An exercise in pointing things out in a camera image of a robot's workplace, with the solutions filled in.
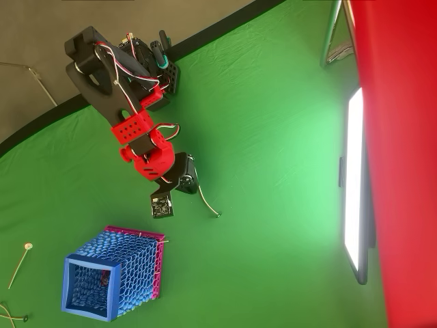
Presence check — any blue mesh basket pink base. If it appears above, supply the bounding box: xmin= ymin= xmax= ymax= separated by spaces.
xmin=61 ymin=225 xmax=167 ymax=323

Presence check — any green table cloth black edge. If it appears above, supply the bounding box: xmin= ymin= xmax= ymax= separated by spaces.
xmin=0 ymin=0 xmax=390 ymax=328

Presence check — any thin grey metal rod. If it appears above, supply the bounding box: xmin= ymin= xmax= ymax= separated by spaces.
xmin=0 ymin=61 xmax=59 ymax=108

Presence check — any black LED light panel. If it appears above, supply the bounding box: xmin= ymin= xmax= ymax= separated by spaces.
xmin=337 ymin=86 xmax=378 ymax=286

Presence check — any large red blurred object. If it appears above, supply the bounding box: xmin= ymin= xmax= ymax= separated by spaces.
xmin=347 ymin=0 xmax=437 ymax=328

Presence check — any small camera circuit board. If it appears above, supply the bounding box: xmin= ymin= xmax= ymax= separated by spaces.
xmin=150 ymin=190 xmax=175 ymax=220

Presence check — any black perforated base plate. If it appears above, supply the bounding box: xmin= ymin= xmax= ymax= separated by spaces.
xmin=154 ymin=60 xmax=181 ymax=97

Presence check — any chrome tube frame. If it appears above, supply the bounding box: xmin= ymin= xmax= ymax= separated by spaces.
xmin=320 ymin=0 xmax=356 ymax=69

